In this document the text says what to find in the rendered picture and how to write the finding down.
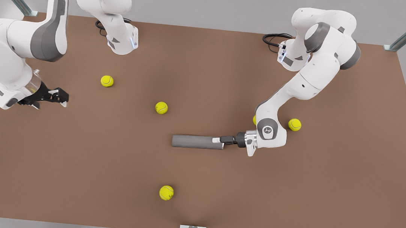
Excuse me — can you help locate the black right arm cable loop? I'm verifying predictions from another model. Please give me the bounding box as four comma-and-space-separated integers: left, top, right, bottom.
94, 15, 132, 40

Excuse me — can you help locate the grey tennis ball tube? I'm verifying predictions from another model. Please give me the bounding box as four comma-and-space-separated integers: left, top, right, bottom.
171, 132, 226, 153

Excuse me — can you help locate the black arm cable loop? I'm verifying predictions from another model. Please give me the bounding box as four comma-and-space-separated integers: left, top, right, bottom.
261, 31, 295, 55
94, 15, 132, 40

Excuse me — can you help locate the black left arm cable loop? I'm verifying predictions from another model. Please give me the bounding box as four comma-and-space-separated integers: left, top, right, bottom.
261, 31, 295, 55

